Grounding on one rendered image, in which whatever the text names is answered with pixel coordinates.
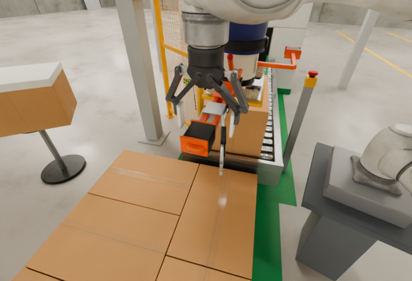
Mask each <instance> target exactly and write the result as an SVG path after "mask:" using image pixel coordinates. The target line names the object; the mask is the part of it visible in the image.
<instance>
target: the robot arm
mask: <svg viewBox="0 0 412 281"><path fill-rule="evenodd" d="M314 2H333V3H340V4H346V5H350V6H358V7H364V8H367V9H371V10H374V11H377V12H380V13H383V14H385V15H387V16H389V17H392V18H394V19H396V20H400V21H405V22H407V23H411V24H412V0H180V4H181V18H182V25H183V40H184V43H186V44H188V66H184V65H183V63H180V64H178V65H177V66H176V67H175V76H174V78H173V81H172V83H171V85H170V88H169V90H168V93H167V96H166V101H167V102H169V101H170V102H172V104H173V105H174V114H175V115H177V117H178V127H179V128H182V126H183V125H184V124H185V110H184V101H183V100H181V99H182V98H183V96H184V95H185V94H186V93H187V92H188V91H189V90H190V89H191V88H192V87H193V86H194V85H196V86H197V87H198V88H206V89H209V90H211V89H212V88H214V89H215V90H216V92H217V93H219V94H220V95H221V97H222V98H223V99H224V100H225V102H226V103H227V104H228V106H229V107H230V108H231V109H232V113H231V122H230V130H229V138H232V136H233V133H234V128H235V125H238V124H239V121H240V114H242V113H244V114H247V113H248V109H249V104H248V101H247V99H246V96H245V94H244V92H243V89H242V86H241V84H240V81H239V79H238V69H234V70H233V71H225V69H224V44H226V43H227V42H228V40H229V23H230V22H233V23H239V24H248V25H256V24H261V23H265V22H268V21H273V20H284V19H287V18H289V17H291V16H292V15H294V14H295V13H296V12H297V11H298V10H299V9H300V8H301V6H302V5H303V4H307V3H314ZM186 72H187V73H188V75H189V76H190V78H191V81H190V82H189V83H188V84H187V86H185V87H184V89H183V90H182V91H181V92H180V93H179V95H178V96H174V94H175V92H176V90H177V88H178V85H179V83H180V81H181V78H182V77H183V75H184V74H185V73H186ZM224 77H227V79H228V81H230V82H231V85H232V88H233V90H234V93H235V95H236V97H237V100H238V102H237V101H236V99H235V98H234V97H233V95H232V94H231V92H230V91H229V90H228V89H227V87H226V86H225V83H224V82H223V80H222V79H223V78H224ZM350 159H351V161H352V164H353V174H354V176H353V180H354V181H355V182H356V183H363V184H366V185H369V186H371V187H375V188H379V189H381V190H384V191H388V192H390V193H393V194H395V195H397V196H401V195H402V194H403V191H402V190H401V189H400V187H399V184H398V182H399V183H400V184H402V185H403V186H404V187H405V188H406V189H407V190H408V191H409V192H410V193H411V194H412V126H410V125H406V124H394V125H391V126H389V127H386V128H384V129H382V130H381V131H380V132H378V133H377V134H376V135H375V136H374V137H373V139H372V140H371V141H370V142H369V143H368V145H367V146H366V148H365V150H364V152H363V154H362V156H361V157H358V156H356V155H352V156H351V157H350Z"/></svg>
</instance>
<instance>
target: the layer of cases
mask: <svg viewBox="0 0 412 281"><path fill-rule="evenodd" d="M257 184H258V175H257V174H251V173H247V172H241V171H235V170H231V169H225V168H223V175H219V167H214V166H208V165H204V164H200V165H199V164H198V163H192V162H188V161H182V160H176V159H172V158H166V157H162V156H156V155H149V154H146V153H139V152H133V151H129V150H123V151H122V152H121V154H120V155H119V156H118V157H117V159H116V160H115V161H114V162H113V163H112V164H111V165H110V167H109V168H108V169H107V170H106V171H105V172H104V173H103V175H102V176H101V177H100V178H99V180H98V181H97V182H96V183H95V184H94V185H93V186H92V187H91V189H90V190H89V191H88V193H87V194H86V195H84V197H83V198H82V199H81V200H80V202H79V203H78V204H77V205H76V206H75V207H74V208H73V209H72V211H71V212H70V213H69V215H68V216H67V217H66V218H65V219H64V220H63V221H62V222H61V224H60V225H59V226H58V227H57V228H56V229H55V230H54V232H53V233H52V234H51V235H50V237H49V238H48V239H47V240H46V241H45V242H44V243H43V244H42V246H41V247H40V248H39V249H38V251H37V252H36V253H35V254H34V255H33V256H32V257H31V259H30V260H29V261H28V262H27V263H26V264H25V267H26V268H22V269H21V270H20V272H19V273H18V274H17V275H16V276H15V277H14V278H13V279H12V281H251V279H252V270H253V249H254V227H255V216H256V195H257Z"/></svg>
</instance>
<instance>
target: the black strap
mask: <svg viewBox="0 0 412 281"><path fill-rule="evenodd" d="M268 41H269V37H267V36H265V38H263V39H261V40H254V41H234V40H228V42H227V43H226V44H224V49H226V50H232V51H238V52H252V51H256V50H261V49H263V48H265V47H267V45H268Z"/></svg>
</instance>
